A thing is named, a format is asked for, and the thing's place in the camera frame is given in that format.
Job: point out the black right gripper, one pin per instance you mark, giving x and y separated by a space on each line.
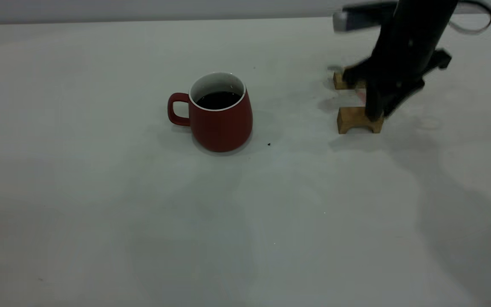
407 51

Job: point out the flat rectangular wooden block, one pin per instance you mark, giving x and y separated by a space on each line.
338 81

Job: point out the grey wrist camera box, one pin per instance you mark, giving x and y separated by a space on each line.
356 19

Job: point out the red ceramic mug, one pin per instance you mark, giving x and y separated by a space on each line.
224 128

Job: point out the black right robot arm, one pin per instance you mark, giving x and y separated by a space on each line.
426 5

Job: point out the arched wooden block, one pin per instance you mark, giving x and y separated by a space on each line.
352 116

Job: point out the dark coffee liquid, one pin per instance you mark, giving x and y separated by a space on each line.
218 100

